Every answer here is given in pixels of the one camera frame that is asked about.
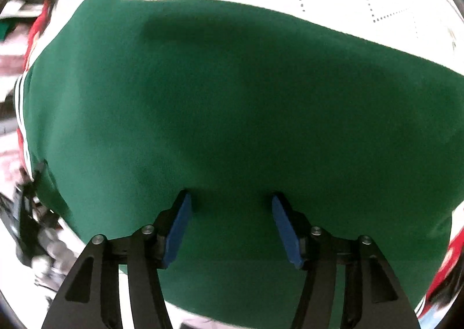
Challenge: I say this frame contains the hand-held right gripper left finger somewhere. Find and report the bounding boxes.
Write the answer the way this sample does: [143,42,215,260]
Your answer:
[41,189,193,329]

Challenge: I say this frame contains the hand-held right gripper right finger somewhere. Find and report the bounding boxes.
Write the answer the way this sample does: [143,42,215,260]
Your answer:
[271,192,423,329]

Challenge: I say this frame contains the red floral blanket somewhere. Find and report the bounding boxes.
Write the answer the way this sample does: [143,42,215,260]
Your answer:
[16,0,464,319]

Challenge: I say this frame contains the green varsity jacket white sleeves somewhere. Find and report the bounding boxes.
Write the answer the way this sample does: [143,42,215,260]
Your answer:
[12,0,464,326]

